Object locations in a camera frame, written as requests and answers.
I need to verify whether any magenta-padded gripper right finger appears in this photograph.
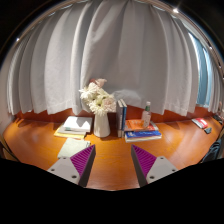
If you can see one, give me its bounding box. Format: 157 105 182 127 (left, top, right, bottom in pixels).
130 144 179 188

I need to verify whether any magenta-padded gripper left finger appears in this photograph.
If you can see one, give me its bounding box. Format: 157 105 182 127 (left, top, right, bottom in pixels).
47 144 97 188

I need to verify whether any pale green towel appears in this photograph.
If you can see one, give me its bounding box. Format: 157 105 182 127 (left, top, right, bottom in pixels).
57 137 92 160

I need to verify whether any yellow flat book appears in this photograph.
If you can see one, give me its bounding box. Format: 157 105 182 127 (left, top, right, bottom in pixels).
53 128 87 140

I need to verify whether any grey flat book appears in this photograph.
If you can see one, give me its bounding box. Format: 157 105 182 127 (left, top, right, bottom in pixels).
59 124 88 136

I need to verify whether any white flat book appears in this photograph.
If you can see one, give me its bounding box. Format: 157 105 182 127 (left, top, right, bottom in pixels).
62 115 94 133

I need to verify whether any orange flat book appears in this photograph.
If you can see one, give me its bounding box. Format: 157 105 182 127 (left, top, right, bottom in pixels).
124 118 160 133

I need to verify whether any clear bottle with green cap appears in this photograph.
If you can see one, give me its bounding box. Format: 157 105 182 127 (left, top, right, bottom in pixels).
141 101 153 129

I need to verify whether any white ceramic vase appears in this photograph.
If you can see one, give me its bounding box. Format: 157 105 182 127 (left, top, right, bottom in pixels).
93 111 112 138

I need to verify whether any dark bag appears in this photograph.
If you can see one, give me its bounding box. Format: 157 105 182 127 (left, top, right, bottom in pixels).
199 138 224 164

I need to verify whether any red flat booklet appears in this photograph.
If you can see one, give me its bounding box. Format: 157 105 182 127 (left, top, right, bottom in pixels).
191 117 210 130

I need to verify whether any blue upright book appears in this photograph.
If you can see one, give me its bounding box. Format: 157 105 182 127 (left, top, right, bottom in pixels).
120 98 128 136

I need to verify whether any dark upright book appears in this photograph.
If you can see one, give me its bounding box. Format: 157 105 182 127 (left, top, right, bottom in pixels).
115 99 124 138

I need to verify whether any white flower bouquet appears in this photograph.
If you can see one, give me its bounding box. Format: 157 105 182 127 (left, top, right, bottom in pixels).
78 78 117 117

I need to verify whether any window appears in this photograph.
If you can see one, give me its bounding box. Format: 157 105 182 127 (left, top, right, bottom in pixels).
188 33 212 107

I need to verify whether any white curtain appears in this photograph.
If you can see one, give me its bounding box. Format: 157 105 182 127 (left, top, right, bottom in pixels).
5 0 224 117

